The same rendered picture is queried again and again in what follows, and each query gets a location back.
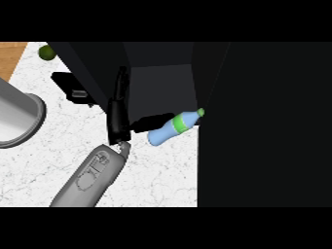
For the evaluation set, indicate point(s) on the dark grey cabinet door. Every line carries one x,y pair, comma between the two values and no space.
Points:
273,129

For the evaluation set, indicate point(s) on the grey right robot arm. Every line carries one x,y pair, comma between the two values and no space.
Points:
89,181

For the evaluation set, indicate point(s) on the small black object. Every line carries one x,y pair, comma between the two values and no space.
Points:
70,86

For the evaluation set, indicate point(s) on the blue water bottle green label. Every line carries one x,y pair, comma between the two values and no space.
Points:
168,129

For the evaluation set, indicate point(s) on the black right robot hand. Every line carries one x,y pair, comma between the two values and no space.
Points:
117,123

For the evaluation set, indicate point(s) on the dark open cabinet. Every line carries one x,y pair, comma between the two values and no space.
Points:
161,90

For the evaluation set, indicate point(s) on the green lime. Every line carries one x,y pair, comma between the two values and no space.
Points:
46,53

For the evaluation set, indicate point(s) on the grey cylindrical appliance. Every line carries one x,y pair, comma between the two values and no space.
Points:
8,110

